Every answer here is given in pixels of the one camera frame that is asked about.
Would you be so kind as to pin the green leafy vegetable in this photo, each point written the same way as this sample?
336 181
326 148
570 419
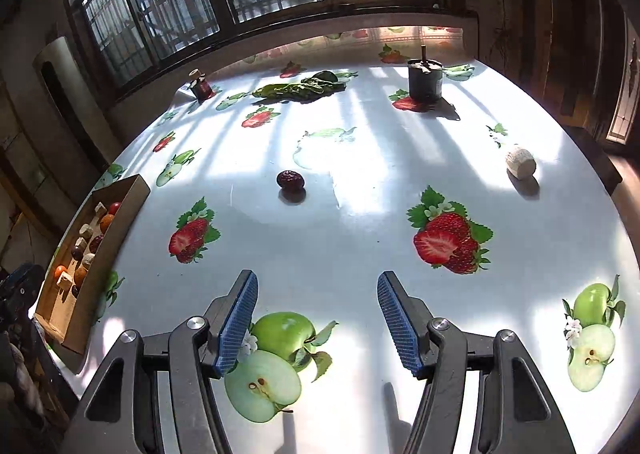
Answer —
300 89

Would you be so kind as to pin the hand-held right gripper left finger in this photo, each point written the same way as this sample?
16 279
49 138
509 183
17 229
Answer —
237 329

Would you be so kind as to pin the large orange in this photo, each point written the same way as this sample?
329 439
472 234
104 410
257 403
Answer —
106 223

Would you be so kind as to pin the red cherry tomato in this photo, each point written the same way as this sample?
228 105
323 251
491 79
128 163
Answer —
115 207

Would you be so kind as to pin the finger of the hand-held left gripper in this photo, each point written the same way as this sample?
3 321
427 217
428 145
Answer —
22 278

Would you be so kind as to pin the dark jar with cork lid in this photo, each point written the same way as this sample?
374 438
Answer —
202 89

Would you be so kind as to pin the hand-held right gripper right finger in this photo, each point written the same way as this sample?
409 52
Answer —
400 329

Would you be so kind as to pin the white tower air conditioner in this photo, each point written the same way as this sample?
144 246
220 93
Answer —
65 64

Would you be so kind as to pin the fruit print tablecloth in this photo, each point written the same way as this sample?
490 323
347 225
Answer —
350 244

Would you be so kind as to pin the wooden cabinet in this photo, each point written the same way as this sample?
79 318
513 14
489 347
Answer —
30 174

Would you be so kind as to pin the black pot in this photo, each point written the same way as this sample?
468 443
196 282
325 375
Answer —
425 84

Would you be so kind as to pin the shallow cardboard box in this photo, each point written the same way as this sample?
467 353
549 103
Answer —
115 254

